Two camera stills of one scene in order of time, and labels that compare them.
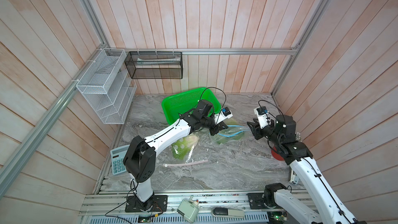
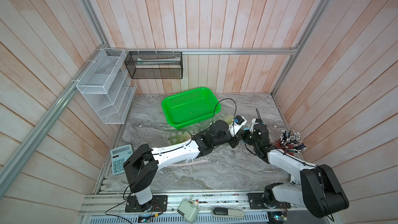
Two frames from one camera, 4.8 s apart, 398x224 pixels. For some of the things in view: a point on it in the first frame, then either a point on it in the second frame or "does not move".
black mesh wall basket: (155, 65) does not move
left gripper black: (218, 127) -> (236, 139)
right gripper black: (256, 129) -> (243, 136)
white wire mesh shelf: (108, 88) does not move
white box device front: (189, 210) does not move
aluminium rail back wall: (297, 50) does not move
